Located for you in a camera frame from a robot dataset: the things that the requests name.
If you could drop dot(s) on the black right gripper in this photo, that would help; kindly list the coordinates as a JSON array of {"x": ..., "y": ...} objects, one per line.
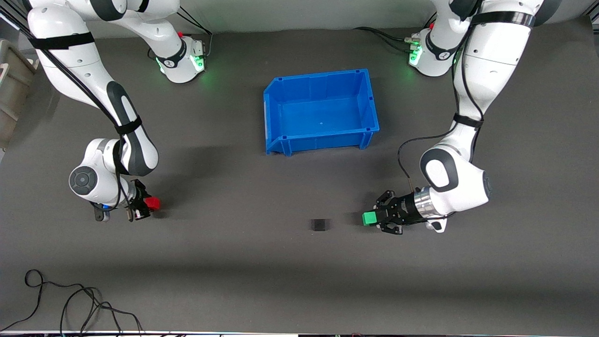
[{"x": 141, "y": 196}]

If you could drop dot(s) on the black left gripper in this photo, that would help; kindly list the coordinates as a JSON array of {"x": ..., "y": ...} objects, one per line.
[{"x": 403, "y": 209}]

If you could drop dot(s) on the small red cube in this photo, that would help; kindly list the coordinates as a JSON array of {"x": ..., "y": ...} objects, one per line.
[{"x": 152, "y": 202}]

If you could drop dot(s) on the small green cube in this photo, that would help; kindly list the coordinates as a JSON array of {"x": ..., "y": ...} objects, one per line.
[{"x": 369, "y": 218}]

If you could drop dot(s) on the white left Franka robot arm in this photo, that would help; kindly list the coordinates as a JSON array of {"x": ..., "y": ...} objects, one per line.
[{"x": 486, "y": 65}]

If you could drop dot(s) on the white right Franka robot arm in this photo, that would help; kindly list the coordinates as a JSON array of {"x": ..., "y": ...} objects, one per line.
[{"x": 70, "y": 61}]

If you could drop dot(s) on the small black cube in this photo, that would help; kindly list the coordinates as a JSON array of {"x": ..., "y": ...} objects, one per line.
[{"x": 320, "y": 224}]

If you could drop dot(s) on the blue plastic storage bin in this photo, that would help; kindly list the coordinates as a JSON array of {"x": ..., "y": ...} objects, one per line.
[{"x": 323, "y": 114}]

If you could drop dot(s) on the beige plastic crate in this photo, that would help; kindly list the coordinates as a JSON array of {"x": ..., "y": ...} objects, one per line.
[{"x": 14, "y": 93}]

